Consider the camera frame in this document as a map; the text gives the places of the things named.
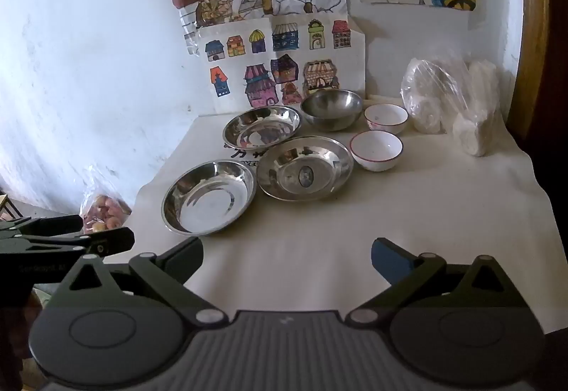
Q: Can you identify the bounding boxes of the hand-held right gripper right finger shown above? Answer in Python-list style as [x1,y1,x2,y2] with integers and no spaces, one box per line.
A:
[346,237,531,325]

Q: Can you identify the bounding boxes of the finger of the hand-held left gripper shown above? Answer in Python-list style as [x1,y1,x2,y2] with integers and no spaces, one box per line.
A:
[20,227,135,259]
[13,216,85,237]

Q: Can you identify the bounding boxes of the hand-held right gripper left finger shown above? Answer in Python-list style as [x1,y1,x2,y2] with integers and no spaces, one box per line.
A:
[44,235,229,328]

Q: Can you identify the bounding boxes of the white bowl with red rim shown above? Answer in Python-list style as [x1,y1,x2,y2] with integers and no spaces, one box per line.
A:
[349,130,404,172]

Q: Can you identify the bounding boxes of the wide rim stainless steel plate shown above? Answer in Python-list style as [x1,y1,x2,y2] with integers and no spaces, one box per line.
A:
[256,136,355,202]

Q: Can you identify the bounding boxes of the white bowl with pink print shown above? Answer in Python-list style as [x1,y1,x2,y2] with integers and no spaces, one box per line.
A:
[364,103,409,135]

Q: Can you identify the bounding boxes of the small stainless steel plate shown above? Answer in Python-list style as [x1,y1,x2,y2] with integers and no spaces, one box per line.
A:
[222,105,301,151]

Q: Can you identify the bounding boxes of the stainless steel bowl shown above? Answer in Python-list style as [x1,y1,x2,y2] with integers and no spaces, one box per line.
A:
[300,89,365,132]

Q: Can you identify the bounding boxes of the white printed table mat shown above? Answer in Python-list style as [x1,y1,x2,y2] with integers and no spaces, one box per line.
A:
[133,100,555,334]

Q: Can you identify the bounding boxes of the plastic bag of white rolls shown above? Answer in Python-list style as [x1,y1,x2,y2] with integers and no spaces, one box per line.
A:
[400,57,500,157]

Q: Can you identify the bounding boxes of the coloured houses drawing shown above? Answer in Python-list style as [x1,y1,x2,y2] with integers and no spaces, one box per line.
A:
[195,13,367,114]

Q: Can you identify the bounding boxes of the curved wooden frame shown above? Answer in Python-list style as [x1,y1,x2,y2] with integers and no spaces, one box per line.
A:
[515,0,568,143]

